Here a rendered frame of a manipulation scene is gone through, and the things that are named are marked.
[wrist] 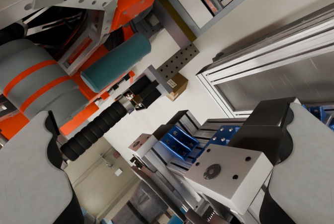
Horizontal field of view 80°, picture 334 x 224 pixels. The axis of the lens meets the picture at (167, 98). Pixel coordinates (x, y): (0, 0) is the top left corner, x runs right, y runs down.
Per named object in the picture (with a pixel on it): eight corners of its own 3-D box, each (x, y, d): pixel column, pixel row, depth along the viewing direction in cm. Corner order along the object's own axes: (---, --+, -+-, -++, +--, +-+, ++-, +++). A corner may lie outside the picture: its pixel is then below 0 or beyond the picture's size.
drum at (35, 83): (29, 26, 45) (-37, 62, 40) (94, 97, 49) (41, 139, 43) (41, 49, 58) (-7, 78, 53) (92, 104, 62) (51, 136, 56)
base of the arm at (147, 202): (174, 213, 75) (156, 237, 71) (159, 199, 88) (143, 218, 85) (148, 185, 72) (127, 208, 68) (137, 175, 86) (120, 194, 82)
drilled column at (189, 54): (190, 40, 132) (145, 78, 116) (200, 52, 134) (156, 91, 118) (183, 45, 141) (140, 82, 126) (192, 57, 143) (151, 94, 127)
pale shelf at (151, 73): (151, 63, 98) (146, 67, 97) (173, 90, 101) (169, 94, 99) (132, 82, 138) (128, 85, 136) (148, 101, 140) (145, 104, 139)
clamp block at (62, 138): (56, 127, 64) (41, 139, 62) (76, 147, 65) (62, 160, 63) (58, 127, 68) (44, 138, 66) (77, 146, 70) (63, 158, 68)
